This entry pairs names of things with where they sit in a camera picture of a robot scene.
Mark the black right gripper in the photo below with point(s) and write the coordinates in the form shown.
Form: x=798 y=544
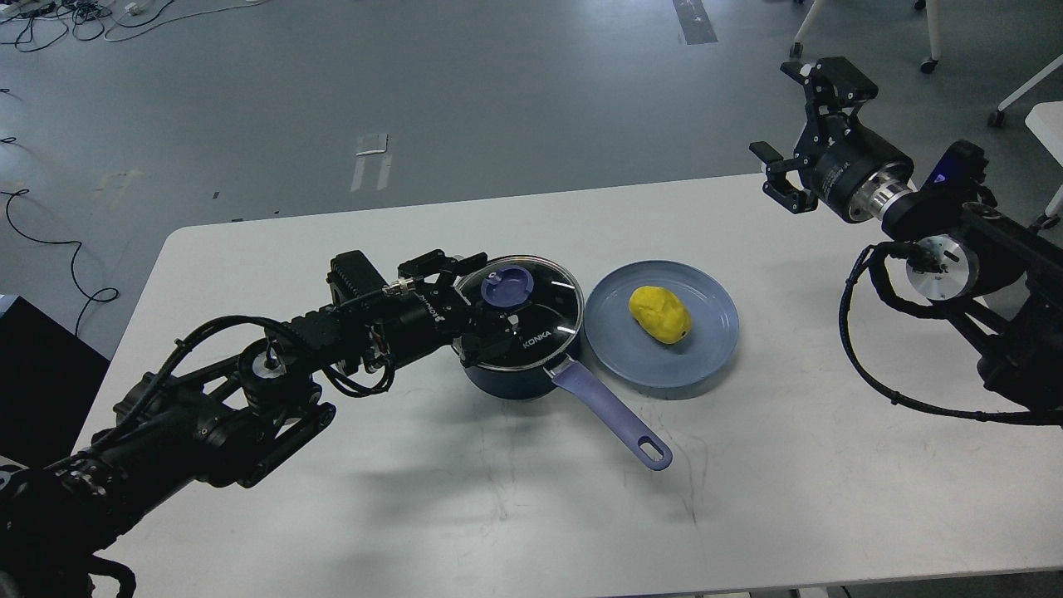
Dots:
x=841 y=162

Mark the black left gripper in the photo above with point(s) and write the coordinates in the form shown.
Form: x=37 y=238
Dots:
x=406 y=328

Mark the glass pot lid purple knob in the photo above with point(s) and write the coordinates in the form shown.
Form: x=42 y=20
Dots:
x=546 y=297

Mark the yellow potato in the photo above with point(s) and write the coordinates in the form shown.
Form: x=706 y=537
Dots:
x=661 y=313

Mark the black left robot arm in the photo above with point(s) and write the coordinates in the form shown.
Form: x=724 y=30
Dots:
x=235 y=400

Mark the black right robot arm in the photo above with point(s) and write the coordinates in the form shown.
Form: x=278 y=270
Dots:
x=950 y=255

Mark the blue round plate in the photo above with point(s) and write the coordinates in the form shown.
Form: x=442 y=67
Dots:
x=628 y=352

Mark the white table leg right edge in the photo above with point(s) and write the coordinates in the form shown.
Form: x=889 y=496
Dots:
x=1045 y=122

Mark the black box at left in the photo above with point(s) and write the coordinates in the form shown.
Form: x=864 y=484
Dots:
x=49 y=381

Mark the dark blue saucepan purple handle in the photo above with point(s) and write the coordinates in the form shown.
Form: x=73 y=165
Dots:
x=566 y=372

